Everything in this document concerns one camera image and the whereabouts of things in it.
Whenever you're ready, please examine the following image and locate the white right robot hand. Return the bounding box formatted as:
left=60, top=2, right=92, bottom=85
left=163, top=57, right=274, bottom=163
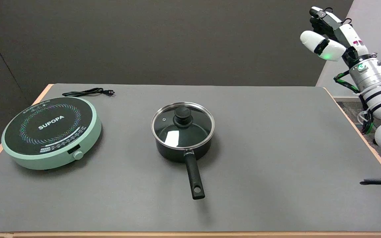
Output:
left=300, top=7, right=370, bottom=66

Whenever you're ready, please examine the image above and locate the glass pot lid black knob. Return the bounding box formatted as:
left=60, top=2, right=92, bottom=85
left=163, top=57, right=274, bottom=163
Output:
left=151, top=102, right=215, bottom=151

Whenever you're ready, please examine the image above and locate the white background panel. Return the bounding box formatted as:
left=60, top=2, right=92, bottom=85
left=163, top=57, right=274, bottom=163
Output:
left=316, top=0, right=381, bottom=98

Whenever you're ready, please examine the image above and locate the grey table mat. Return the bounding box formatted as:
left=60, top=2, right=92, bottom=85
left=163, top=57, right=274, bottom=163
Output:
left=0, top=83, right=381, bottom=232

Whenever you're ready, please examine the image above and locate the green round induction cooker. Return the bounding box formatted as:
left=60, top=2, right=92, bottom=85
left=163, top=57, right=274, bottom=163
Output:
left=1, top=97, right=102, bottom=170

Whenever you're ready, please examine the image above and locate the green black wire bundle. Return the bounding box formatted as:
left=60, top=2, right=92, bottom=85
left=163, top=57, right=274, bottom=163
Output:
left=334, top=69, right=375, bottom=135

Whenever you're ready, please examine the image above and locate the thick black robot cable loop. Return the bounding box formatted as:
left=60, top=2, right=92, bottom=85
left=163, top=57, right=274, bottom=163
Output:
left=360, top=173, right=381, bottom=186

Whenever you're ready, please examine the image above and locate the black saucepan with handle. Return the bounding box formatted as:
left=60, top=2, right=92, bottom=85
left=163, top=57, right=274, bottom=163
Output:
left=155, top=131, right=213, bottom=200

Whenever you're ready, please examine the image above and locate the black power cord with plug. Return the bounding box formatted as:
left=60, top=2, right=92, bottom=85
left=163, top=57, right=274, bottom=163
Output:
left=62, top=88, right=115, bottom=97

